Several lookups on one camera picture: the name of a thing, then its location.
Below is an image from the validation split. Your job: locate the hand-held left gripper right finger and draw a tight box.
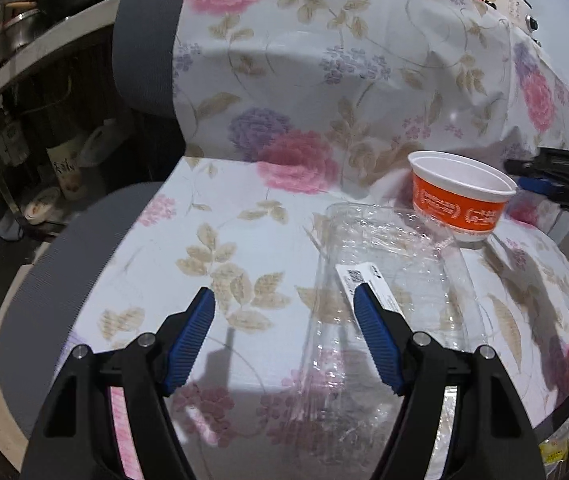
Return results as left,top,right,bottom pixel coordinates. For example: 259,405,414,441
353,282,548,480

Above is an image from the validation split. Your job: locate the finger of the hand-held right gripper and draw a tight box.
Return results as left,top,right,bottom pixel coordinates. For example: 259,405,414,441
505,157,565,206

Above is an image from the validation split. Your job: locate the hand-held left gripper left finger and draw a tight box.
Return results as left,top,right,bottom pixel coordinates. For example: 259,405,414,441
20,287,216,480

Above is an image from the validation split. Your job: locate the clear plastic container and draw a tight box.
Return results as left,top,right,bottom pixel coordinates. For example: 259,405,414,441
305,202,490,461

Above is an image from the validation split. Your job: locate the orange and white paper bowl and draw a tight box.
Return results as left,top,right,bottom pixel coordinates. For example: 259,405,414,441
407,151,517,245

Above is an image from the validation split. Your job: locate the floral cloth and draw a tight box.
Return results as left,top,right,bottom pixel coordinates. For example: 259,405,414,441
52,0,569,480

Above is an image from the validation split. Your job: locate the grey fabric chair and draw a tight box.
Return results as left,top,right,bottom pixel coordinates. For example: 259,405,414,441
0,0,200,441

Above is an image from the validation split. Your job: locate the white rice cooker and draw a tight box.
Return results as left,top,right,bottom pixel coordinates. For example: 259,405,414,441
492,0,543,48

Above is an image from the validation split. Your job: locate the white ceramic bowl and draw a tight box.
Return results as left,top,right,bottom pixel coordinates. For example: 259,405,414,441
23,186,64,225

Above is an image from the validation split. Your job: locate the dark bottle with white label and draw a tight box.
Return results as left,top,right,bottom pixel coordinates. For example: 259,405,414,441
47,145,84,202

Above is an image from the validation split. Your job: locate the white plastic jug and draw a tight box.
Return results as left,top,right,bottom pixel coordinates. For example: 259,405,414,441
80,119,121,167

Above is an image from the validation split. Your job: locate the clear plastic bag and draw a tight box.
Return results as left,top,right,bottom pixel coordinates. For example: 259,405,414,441
539,430,569,480

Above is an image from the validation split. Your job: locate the white shelf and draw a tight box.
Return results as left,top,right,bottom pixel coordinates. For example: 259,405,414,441
0,0,120,111

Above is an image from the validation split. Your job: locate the metal pot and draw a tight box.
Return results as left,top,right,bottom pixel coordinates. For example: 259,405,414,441
0,0,48,61

